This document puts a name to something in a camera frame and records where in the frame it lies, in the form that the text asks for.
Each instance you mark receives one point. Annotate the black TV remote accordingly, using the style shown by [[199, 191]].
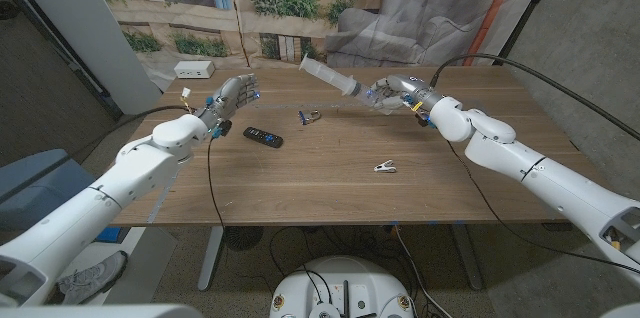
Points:
[[263, 137]]

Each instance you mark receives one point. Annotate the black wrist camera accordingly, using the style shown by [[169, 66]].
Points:
[[223, 128], [425, 120]]

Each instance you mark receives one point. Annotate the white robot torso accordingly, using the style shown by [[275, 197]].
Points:
[[100, 312]]

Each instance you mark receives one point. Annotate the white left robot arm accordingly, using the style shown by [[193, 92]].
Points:
[[100, 198]]

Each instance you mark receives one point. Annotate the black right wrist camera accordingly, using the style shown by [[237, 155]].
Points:
[[425, 120]]

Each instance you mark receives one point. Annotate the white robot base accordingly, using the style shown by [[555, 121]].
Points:
[[345, 273]]

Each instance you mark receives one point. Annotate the grey table leg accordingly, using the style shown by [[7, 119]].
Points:
[[469, 258]]

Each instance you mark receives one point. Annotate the black backdrop frame pole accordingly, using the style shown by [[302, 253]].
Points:
[[526, 13]]

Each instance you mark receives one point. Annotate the large clear plastic syringe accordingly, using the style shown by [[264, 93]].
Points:
[[330, 75]]

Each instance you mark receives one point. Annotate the white partition panel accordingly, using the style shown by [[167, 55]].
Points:
[[85, 18]]

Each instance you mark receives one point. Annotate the blue grey upholstered seat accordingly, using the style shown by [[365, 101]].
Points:
[[30, 183]]

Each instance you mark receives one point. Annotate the small white clip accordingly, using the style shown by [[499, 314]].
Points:
[[385, 168]]

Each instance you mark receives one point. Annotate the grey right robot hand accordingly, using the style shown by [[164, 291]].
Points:
[[407, 90]]

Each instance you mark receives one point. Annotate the grey sneaker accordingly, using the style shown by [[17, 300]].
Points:
[[90, 278]]

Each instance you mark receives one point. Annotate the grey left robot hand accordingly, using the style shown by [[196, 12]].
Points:
[[232, 95]]

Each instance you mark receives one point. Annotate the printed fabric backdrop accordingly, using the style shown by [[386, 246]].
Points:
[[300, 8]]

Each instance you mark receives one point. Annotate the white table leg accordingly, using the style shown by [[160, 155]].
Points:
[[210, 258]]

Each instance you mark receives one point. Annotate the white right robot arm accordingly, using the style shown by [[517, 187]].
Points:
[[550, 178]]

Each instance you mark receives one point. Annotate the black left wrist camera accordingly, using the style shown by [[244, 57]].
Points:
[[223, 128]]

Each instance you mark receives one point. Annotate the white power strip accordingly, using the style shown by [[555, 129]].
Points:
[[194, 69]]

